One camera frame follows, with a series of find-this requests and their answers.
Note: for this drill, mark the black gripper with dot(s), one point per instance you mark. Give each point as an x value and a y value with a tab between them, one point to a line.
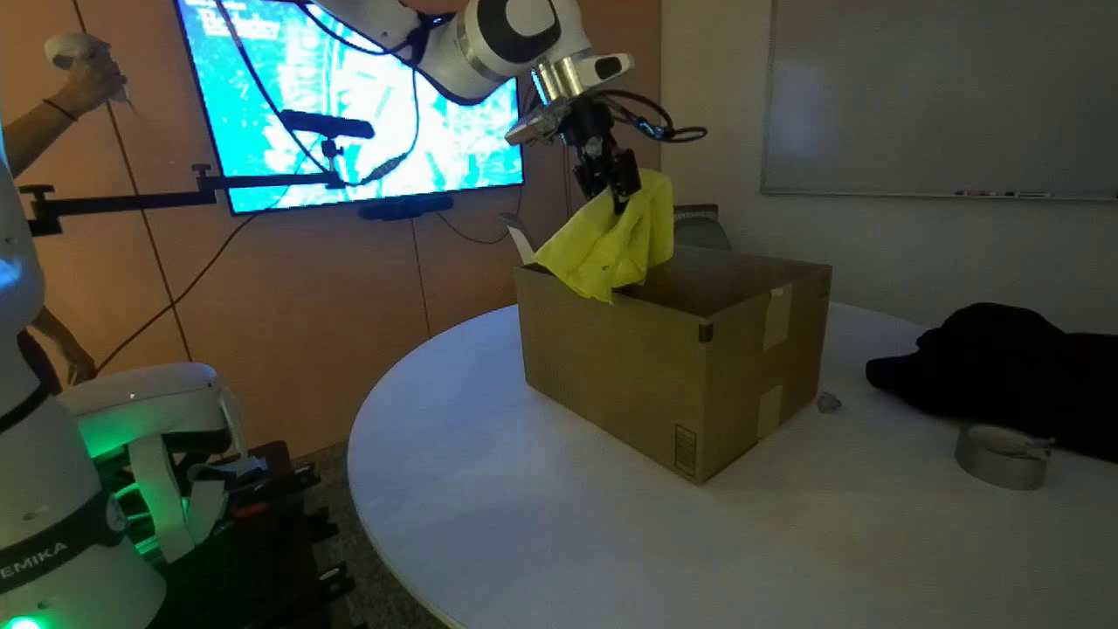
597	128

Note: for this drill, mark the yellow microfiber cloth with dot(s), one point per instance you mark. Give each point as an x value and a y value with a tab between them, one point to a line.
606	248

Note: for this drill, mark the white VR controller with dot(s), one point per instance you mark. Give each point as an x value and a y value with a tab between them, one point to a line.
69	52

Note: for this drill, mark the person forearm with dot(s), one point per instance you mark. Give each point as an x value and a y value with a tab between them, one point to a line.
31	138

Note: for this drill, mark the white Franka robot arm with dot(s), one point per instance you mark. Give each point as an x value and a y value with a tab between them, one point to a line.
460	59

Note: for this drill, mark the brown cardboard box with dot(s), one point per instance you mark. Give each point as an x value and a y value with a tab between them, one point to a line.
618	363

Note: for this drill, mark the person hand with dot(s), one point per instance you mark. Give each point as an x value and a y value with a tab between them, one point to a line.
94	89

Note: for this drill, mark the black soundbar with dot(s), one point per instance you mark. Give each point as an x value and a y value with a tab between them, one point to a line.
406	208

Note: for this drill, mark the whiteboard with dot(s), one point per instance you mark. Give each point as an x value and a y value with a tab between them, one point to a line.
931	92

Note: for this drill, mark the black jacket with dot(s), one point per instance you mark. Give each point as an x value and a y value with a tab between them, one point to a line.
1001	373

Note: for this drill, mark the grey tape roll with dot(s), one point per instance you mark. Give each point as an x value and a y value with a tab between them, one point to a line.
1001	467

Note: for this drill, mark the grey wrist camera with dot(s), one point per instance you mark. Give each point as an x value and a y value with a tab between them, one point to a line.
531	128

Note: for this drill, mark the wall mounted TV monitor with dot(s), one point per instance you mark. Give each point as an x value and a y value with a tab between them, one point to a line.
465	140

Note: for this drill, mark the black stereo camera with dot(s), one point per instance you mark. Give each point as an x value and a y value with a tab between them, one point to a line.
325	123

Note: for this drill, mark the black articulated camera mount arm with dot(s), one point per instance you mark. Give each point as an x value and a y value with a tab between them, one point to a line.
140	199

